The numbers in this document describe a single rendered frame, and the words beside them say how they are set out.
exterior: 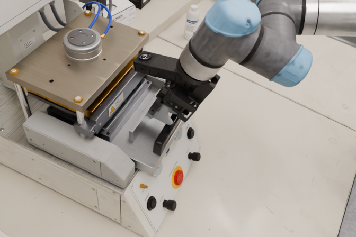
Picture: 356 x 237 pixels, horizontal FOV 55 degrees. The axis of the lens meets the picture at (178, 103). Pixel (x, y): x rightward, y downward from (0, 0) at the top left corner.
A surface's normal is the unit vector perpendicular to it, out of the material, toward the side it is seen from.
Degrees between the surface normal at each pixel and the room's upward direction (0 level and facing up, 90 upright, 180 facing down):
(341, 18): 68
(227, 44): 93
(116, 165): 41
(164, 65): 12
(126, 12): 87
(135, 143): 0
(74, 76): 0
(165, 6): 0
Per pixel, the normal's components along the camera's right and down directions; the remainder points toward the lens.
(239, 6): 0.41, -0.51
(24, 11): 0.90, 0.37
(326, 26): -0.20, 0.68
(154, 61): -0.07, -0.75
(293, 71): 0.04, 0.47
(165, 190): 0.87, 0.05
